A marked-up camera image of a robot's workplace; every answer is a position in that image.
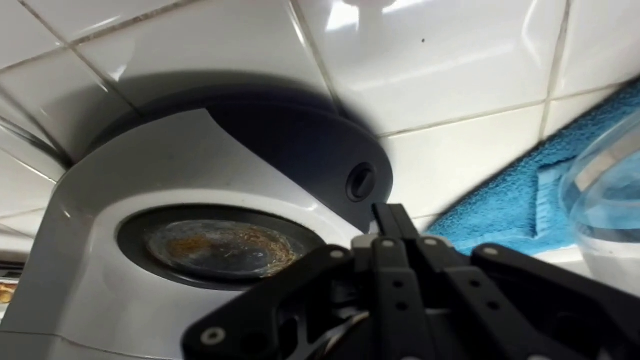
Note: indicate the blue towel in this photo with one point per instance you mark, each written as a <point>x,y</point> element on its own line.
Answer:
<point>525,200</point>

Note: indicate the clear glass carafe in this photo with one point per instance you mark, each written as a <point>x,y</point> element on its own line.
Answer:
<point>607,205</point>

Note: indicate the grey coffee machine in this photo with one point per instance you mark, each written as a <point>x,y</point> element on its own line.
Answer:
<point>210,215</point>

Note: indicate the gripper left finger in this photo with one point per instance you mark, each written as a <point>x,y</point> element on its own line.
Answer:
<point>310,300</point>

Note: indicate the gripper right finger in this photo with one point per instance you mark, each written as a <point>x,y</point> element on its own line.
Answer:
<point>510,300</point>

